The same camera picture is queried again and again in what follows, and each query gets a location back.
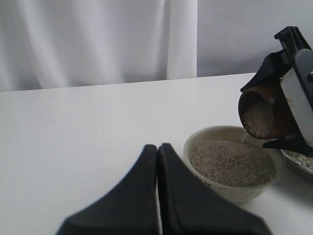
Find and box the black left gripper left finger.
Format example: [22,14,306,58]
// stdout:
[57,144,159,235]

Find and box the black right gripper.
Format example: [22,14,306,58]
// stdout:
[240,26,313,157]

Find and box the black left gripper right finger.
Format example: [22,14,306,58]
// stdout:
[157,143,271,235]

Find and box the brown wooden cup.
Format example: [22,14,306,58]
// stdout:
[238,80,299,140]

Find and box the rice in wooden cup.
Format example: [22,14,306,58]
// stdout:
[242,101,272,137]

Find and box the rice in steel tray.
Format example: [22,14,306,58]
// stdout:
[284,150,313,172]

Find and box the white ceramic bowl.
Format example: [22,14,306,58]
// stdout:
[183,125,286,203]

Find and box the uncooked white rice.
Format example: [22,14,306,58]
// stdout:
[190,140,276,188]

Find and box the round steel tray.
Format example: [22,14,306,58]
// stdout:
[281,150,313,182]

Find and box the white backdrop curtain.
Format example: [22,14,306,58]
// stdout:
[0,0,313,92]

